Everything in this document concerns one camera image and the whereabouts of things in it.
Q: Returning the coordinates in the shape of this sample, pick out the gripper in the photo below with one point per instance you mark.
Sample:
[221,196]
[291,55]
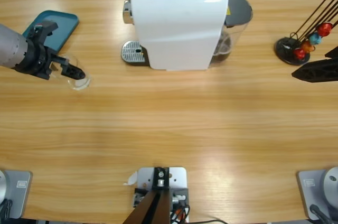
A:
[37,59]

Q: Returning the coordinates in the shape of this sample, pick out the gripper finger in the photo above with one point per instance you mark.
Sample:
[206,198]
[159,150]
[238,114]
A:
[333,52]
[317,72]

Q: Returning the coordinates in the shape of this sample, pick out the clear glass cup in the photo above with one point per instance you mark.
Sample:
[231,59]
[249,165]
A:
[79,85]

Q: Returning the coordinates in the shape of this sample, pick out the blue coffee capsule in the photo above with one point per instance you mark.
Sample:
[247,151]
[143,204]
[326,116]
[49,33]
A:
[314,38]

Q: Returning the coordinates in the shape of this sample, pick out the red coffee capsule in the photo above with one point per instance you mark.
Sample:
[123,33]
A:
[299,53]
[325,28]

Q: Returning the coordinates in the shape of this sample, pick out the orange coffee capsule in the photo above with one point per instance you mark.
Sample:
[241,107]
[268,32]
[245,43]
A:
[306,45]

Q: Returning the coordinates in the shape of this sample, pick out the white capsule coffee machine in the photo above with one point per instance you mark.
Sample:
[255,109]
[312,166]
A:
[174,31]

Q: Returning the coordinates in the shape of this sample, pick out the teal plastic tray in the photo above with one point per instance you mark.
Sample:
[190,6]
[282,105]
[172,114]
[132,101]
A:
[64,27]

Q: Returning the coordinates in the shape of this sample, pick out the black rod capsule holder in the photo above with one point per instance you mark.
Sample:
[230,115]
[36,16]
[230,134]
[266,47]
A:
[283,47]

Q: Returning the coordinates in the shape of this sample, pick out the metal grid drip tray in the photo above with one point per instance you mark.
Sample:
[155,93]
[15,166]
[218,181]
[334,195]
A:
[132,49]

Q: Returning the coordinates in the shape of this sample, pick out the clear water tank dark lid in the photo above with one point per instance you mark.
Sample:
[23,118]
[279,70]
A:
[237,7]

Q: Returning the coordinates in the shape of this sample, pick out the white paper tag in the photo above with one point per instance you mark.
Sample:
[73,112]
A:
[131,177]

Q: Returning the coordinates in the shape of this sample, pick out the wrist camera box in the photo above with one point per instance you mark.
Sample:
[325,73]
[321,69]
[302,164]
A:
[43,28]

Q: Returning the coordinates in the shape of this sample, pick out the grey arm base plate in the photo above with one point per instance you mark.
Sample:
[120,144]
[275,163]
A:
[309,195]
[21,195]

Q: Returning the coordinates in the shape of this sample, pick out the white mount block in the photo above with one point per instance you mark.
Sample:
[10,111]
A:
[177,179]

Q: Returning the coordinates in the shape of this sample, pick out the dark camera post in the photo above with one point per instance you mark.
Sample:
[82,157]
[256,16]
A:
[155,208]

